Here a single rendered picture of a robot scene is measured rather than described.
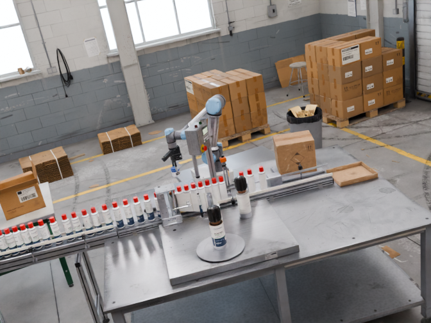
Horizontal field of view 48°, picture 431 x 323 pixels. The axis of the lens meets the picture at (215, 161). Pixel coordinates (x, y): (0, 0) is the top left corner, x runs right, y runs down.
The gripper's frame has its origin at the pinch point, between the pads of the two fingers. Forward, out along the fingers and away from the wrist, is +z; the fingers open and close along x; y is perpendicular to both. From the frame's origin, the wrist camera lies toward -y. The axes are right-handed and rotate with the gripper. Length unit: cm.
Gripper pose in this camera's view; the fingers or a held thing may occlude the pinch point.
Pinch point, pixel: (175, 169)
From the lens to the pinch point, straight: 404.1
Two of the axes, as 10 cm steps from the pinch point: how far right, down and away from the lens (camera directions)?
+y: 9.1, -2.9, 2.9
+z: 1.7, 9.1, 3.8
